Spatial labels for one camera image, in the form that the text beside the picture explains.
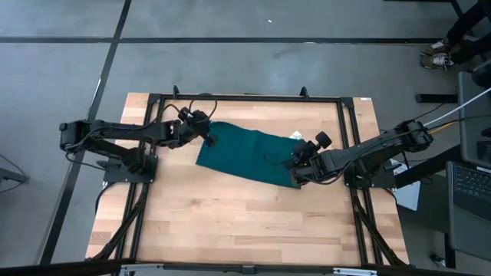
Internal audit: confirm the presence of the black desk foot bar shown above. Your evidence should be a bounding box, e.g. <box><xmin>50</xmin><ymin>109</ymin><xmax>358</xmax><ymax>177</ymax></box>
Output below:
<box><xmin>414</xmin><ymin>93</ymin><xmax>460</xmax><ymax>104</ymax></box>

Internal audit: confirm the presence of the teal microfiber towel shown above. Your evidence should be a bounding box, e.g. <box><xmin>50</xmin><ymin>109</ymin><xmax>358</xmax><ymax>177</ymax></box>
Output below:
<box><xmin>195</xmin><ymin>121</ymin><xmax>305</xmax><ymax>190</ymax></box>

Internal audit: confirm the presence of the dark laptop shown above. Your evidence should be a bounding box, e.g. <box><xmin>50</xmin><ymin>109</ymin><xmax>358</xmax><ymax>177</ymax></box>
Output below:
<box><xmin>445</xmin><ymin>160</ymin><xmax>491</xmax><ymax>222</ymax></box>

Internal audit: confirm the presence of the yellow cable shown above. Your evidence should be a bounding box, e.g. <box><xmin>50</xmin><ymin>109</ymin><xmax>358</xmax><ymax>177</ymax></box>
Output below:
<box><xmin>427</xmin><ymin>121</ymin><xmax>449</xmax><ymax>136</ymax></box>

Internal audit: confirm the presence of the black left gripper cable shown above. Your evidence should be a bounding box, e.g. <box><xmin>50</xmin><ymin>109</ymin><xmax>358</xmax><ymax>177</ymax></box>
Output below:
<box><xmin>186</xmin><ymin>98</ymin><xmax>219</xmax><ymax>120</ymax></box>

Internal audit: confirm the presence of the black aluminium table frame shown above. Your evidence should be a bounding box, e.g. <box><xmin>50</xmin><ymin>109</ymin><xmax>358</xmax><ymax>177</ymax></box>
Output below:
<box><xmin>86</xmin><ymin>84</ymin><xmax>410</xmax><ymax>270</ymax></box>

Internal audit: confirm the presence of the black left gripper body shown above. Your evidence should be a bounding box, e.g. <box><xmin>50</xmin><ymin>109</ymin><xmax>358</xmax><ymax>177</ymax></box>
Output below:
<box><xmin>168</xmin><ymin>110</ymin><xmax>212</xmax><ymax>150</ymax></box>

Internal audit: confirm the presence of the person's leg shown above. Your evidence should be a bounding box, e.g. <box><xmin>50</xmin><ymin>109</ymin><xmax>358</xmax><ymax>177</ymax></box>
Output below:
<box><xmin>450</xmin><ymin>32</ymin><xmax>491</xmax><ymax>65</ymax></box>
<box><xmin>444</xmin><ymin>0</ymin><xmax>491</xmax><ymax>48</ymax></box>

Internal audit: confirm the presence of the grey stand foot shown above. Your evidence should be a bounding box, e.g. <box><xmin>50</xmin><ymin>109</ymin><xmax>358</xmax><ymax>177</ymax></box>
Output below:
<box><xmin>0</xmin><ymin>166</ymin><xmax>30</xmax><ymax>186</ymax></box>

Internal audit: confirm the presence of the silver bracket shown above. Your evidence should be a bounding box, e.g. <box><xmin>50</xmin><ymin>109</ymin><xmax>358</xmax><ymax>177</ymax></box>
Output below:
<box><xmin>332</xmin><ymin>267</ymin><xmax>379</xmax><ymax>276</ymax></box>
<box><xmin>118</xmin><ymin>262</ymin><xmax>165</xmax><ymax>276</ymax></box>

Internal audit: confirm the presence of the white cable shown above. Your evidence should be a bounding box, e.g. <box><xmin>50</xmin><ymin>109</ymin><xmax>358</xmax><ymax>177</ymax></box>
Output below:
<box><xmin>423</xmin><ymin>87</ymin><xmax>491</xmax><ymax>128</ymax></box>

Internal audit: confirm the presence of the black front rail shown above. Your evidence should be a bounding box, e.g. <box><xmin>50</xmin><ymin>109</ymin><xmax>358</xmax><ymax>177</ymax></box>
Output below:
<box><xmin>0</xmin><ymin>258</ymin><xmax>491</xmax><ymax>276</ymax></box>

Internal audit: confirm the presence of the person's shoe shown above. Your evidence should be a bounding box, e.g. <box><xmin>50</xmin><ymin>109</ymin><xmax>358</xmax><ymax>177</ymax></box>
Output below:
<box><xmin>420</xmin><ymin>38</ymin><xmax>451</xmax><ymax>57</ymax></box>
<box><xmin>419</xmin><ymin>52</ymin><xmax>455</xmax><ymax>71</ymax></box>

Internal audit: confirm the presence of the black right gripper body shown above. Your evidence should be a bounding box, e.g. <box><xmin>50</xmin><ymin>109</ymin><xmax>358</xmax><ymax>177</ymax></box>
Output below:
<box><xmin>291</xmin><ymin>140</ymin><xmax>335</xmax><ymax>186</ymax></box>

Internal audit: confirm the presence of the white paper sheet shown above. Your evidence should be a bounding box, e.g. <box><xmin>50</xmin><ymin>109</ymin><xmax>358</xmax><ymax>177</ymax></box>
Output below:
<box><xmin>390</xmin><ymin>160</ymin><xmax>422</xmax><ymax>212</ymax></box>

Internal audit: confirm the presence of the grey cart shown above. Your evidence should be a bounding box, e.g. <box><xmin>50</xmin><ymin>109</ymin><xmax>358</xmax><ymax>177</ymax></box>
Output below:
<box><xmin>447</xmin><ymin>71</ymin><xmax>491</xmax><ymax>262</ymax></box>

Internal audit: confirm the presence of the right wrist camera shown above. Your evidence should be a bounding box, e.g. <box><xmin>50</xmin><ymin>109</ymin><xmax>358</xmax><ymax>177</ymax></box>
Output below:
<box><xmin>315</xmin><ymin>131</ymin><xmax>333</xmax><ymax>151</ymax></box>

